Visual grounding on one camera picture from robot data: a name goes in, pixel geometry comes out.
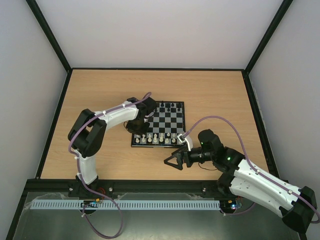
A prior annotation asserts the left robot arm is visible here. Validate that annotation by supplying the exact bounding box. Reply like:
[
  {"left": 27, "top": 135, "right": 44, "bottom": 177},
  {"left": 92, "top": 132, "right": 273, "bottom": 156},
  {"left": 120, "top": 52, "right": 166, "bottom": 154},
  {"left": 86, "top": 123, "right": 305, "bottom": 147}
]
[{"left": 67, "top": 92, "right": 157, "bottom": 198}]

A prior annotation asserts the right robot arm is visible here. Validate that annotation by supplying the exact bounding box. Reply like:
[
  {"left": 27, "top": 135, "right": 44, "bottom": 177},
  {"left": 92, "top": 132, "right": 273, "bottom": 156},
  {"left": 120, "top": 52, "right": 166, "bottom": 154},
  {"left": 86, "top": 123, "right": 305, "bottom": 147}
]
[{"left": 164, "top": 129, "right": 317, "bottom": 234}]

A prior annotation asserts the green circuit board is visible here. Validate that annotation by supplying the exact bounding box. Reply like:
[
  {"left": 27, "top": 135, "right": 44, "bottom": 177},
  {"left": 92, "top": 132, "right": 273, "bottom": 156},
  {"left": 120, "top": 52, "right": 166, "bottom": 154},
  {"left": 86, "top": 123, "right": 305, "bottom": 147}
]
[{"left": 230, "top": 202, "right": 243, "bottom": 210}]

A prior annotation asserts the left circuit board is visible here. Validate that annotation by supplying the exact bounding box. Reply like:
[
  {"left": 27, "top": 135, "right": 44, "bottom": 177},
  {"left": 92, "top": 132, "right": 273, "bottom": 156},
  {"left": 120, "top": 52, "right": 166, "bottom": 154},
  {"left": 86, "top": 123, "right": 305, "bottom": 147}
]
[{"left": 79, "top": 198, "right": 103, "bottom": 209}]

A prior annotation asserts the black and silver chessboard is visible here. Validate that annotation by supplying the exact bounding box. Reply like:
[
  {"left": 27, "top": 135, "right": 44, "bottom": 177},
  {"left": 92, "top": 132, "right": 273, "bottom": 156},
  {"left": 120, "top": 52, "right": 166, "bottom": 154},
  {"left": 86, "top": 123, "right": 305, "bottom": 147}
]
[{"left": 131, "top": 101, "right": 186, "bottom": 149}]

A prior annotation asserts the grey slotted cable duct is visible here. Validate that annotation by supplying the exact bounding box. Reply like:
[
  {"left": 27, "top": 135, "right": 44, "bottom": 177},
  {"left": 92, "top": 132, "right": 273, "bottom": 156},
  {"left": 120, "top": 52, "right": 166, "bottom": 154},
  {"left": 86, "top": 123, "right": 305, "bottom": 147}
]
[{"left": 30, "top": 199, "right": 221, "bottom": 211}]

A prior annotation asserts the black aluminium frame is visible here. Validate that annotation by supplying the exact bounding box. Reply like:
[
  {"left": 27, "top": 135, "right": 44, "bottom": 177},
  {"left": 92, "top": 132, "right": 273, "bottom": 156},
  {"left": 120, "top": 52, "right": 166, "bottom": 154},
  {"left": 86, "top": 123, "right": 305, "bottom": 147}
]
[{"left": 6, "top": 0, "right": 308, "bottom": 240}]

